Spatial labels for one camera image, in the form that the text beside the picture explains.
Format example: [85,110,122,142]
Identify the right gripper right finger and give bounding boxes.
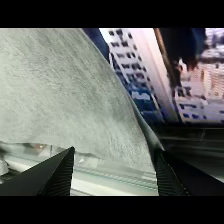
[152,148,224,197]

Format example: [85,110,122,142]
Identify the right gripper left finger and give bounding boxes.
[0,146,76,197]

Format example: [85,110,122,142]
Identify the grey T-shirt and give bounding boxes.
[0,28,165,174]

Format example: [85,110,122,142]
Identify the silver frame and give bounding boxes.
[0,141,224,197]

